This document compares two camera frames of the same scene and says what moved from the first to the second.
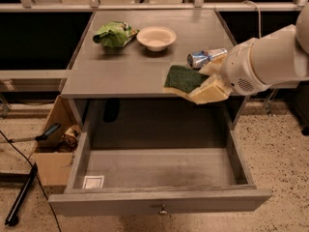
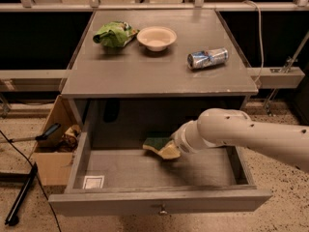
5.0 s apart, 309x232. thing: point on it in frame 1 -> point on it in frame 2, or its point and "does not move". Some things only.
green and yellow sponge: [181, 79] -> [155, 144]
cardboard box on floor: [53, 167] does not move
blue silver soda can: [196, 60] does not move
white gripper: [238, 68] -> [181, 139]
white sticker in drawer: [93, 182] does not move
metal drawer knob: [163, 211] does not move
